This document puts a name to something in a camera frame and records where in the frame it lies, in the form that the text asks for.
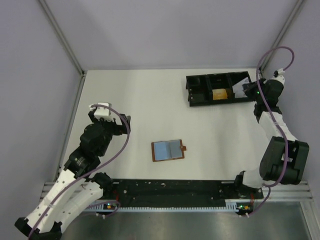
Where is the white VIP credit card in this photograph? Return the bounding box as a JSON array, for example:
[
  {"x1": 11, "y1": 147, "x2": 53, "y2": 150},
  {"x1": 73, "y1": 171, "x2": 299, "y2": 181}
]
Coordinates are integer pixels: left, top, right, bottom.
[{"x1": 232, "y1": 77, "x2": 250, "y2": 98}]

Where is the yellow credit card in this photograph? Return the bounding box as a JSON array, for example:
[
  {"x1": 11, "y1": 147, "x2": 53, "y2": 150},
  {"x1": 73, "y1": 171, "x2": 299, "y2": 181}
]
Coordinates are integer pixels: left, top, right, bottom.
[{"x1": 212, "y1": 88, "x2": 228, "y2": 101}]

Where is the brown leather card holder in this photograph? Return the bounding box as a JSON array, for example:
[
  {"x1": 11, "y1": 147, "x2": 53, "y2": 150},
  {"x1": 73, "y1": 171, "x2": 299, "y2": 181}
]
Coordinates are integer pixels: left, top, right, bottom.
[{"x1": 151, "y1": 139, "x2": 187, "y2": 163}]

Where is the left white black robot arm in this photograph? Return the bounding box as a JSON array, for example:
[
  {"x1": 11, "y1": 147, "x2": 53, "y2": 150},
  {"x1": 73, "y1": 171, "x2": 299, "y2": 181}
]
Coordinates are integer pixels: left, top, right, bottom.
[{"x1": 14, "y1": 106, "x2": 131, "y2": 240}]

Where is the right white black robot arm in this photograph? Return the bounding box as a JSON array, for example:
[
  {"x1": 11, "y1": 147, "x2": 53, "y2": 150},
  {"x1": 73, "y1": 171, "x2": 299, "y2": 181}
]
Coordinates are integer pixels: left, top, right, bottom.
[{"x1": 235, "y1": 75, "x2": 310, "y2": 189}]

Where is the plain grey credit card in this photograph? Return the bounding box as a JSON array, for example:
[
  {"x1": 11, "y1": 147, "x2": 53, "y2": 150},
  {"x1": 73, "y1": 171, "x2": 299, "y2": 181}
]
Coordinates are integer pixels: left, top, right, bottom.
[{"x1": 169, "y1": 140, "x2": 182, "y2": 159}]

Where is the black three-compartment organizer tray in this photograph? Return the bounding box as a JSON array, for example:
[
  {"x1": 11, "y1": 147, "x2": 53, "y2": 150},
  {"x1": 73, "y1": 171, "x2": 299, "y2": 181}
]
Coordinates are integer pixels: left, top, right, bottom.
[{"x1": 185, "y1": 71, "x2": 252, "y2": 107}]

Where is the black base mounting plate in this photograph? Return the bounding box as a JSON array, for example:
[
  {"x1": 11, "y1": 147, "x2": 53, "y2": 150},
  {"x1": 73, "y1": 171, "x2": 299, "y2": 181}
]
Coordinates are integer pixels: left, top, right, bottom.
[{"x1": 101, "y1": 179, "x2": 263, "y2": 209}]

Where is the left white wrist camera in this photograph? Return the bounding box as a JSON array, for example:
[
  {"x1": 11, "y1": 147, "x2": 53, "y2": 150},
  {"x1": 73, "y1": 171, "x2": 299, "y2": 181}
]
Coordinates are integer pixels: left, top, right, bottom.
[{"x1": 89, "y1": 102, "x2": 113, "y2": 122}]

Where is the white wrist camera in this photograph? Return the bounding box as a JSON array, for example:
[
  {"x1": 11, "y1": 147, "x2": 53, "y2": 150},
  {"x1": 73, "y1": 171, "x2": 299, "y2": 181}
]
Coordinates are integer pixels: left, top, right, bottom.
[
  {"x1": 89, "y1": 102, "x2": 113, "y2": 122},
  {"x1": 272, "y1": 68, "x2": 285, "y2": 85}
]

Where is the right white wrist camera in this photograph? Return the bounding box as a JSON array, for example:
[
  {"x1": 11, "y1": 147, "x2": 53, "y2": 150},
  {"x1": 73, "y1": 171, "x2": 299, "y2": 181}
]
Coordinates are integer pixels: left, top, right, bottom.
[{"x1": 272, "y1": 68, "x2": 285, "y2": 85}]

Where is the left aluminium corner post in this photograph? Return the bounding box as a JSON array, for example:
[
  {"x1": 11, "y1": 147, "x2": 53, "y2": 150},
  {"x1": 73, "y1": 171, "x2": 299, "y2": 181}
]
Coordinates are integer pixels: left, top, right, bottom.
[{"x1": 36, "y1": 0, "x2": 85, "y2": 77}]

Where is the aluminium corner post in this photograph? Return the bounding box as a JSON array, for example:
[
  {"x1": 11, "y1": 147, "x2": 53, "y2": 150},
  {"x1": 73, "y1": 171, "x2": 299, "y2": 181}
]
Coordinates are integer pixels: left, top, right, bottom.
[
  {"x1": 36, "y1": 0, "x2": 85, "y2": 77},
  {"x1": 260, "y1": 0, "x2": 307, "y2": 72}
]

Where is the right aluminium corner post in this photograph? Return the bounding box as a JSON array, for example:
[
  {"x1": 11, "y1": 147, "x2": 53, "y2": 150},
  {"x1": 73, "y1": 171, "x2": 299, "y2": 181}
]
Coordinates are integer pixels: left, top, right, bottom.
[{"x1": 260, "y1": 0, "x2": 307, "y2": 72}]

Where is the aluminium front frame rail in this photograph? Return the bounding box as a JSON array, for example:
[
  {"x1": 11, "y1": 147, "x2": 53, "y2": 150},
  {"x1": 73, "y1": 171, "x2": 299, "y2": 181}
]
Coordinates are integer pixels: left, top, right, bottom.
[{"x1": 39, "y1": 180, "x2": 313, "y2": 202}]

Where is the grey slotted cable duct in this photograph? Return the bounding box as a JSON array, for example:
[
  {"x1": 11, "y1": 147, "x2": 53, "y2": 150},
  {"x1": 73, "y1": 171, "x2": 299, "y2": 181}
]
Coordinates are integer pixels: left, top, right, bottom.
[{"x1": 84, "y1": 202, "x2": 251, "y2": 213}]

